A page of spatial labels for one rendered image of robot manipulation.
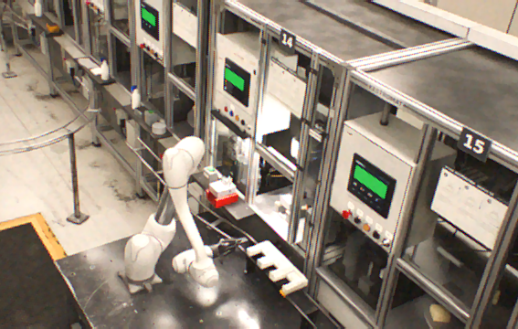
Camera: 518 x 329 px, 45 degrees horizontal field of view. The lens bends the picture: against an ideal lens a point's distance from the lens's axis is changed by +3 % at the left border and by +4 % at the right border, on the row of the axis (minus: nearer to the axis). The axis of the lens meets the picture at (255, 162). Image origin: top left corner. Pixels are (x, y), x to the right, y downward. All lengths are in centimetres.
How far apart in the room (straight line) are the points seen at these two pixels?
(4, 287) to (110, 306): 135
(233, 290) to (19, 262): 184
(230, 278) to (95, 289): 72
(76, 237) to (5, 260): 50
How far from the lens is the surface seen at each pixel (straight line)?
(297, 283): 323
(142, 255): 330
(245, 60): 334
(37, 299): 445
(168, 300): 338
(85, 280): 353
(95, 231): 495
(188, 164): 301
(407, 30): 337
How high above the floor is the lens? 304
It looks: 31 degrees down
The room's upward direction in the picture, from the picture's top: 6 degrees clockwise
